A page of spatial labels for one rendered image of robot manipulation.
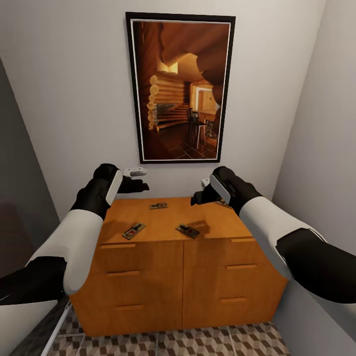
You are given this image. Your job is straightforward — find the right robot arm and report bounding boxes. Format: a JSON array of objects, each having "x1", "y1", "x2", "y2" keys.
[{"x1": 190, "y1": 166, "x2": 356, "y2": 342}]

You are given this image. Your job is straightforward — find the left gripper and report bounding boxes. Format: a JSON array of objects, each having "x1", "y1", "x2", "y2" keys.
[{"x1": 117, "y1": 178, "x2": 149, "y2": 193}]

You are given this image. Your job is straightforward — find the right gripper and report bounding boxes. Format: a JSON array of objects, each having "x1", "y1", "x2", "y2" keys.
[{"x1": 190, "y1": 186, "x2": 222, "y2": 205}]

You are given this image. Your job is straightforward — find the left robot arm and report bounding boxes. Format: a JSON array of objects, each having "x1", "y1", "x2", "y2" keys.
[{"x1": 0, "y1": 163, "x2": 149, "y2": 356}]

